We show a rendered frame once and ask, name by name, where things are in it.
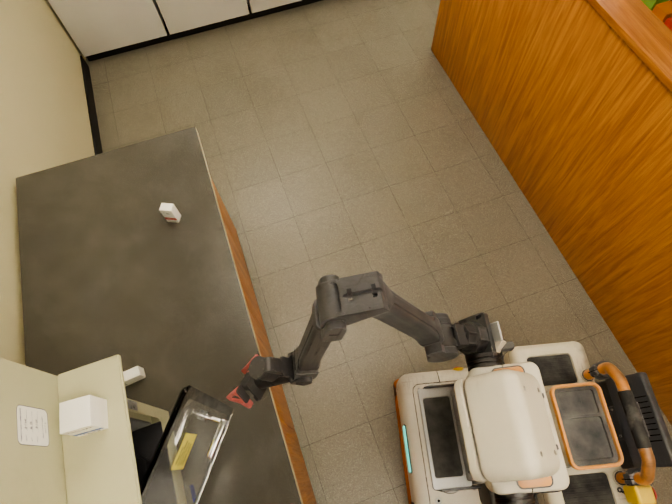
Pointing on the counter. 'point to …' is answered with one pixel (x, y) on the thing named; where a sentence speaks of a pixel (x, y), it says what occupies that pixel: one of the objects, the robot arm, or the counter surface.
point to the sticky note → (184, 451)
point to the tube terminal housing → (11, 459)
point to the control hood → (105, 487)
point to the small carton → (83, 416)
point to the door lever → (215, 433)
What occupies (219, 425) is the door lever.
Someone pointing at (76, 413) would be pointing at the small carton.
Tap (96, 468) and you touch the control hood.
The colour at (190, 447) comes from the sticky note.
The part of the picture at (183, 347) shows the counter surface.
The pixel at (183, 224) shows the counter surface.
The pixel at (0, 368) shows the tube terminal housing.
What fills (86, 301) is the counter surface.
